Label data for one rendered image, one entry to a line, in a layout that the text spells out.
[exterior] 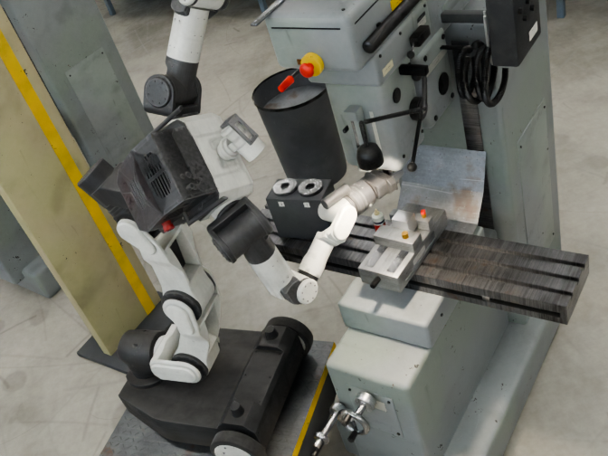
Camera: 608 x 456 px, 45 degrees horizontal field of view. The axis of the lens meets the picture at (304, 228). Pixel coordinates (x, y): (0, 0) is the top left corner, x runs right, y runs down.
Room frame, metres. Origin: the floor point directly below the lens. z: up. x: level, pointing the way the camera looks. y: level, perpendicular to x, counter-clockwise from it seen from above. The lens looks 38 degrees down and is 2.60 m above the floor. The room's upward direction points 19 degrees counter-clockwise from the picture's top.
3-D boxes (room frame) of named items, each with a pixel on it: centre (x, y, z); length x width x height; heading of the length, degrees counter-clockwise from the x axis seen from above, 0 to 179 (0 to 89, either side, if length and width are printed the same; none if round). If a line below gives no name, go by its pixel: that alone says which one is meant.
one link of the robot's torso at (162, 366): (2.01, 0.57, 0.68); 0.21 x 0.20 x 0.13; 59
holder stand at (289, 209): (2.18, -0.03, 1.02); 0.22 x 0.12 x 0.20; 57
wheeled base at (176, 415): (2.00, 0.55, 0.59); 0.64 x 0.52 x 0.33; 59
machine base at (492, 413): (2.08, -0.49, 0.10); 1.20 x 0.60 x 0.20; 136
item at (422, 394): (1.89, -0.30, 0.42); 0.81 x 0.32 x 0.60; 136
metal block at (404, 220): (1.90, -0.32, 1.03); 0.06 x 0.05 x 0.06; 44
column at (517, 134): (2.35, -0.74, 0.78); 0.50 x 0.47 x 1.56; 136
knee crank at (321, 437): (1.62, 0.15, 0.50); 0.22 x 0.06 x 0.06; 136
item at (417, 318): (1.90, -0.32, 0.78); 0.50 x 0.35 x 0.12; 136
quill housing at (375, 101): (1.91, -0.32, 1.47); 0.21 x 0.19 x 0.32; 46
